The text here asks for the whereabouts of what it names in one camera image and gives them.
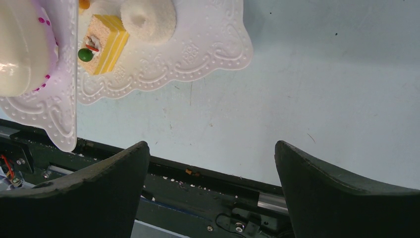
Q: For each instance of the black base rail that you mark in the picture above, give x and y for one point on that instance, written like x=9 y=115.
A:
x=176 y=198

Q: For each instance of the white three-tier cake stand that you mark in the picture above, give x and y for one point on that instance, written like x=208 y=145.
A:
x=209 y=35

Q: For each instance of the small white round pastry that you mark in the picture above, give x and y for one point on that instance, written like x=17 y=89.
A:
x=150 y=21

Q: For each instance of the white frosted donut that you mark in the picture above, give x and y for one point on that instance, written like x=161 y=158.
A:
x=28 y=47

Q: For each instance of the yellow cake with berries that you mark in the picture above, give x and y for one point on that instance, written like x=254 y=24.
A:
x=102 y=44

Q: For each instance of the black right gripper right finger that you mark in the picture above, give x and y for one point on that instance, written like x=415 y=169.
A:
x=326 y=201

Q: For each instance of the yellow swirl roll cake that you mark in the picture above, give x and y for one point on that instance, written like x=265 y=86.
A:
x=84 y=4

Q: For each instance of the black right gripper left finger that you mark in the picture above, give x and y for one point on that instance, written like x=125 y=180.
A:
x=99 y=201

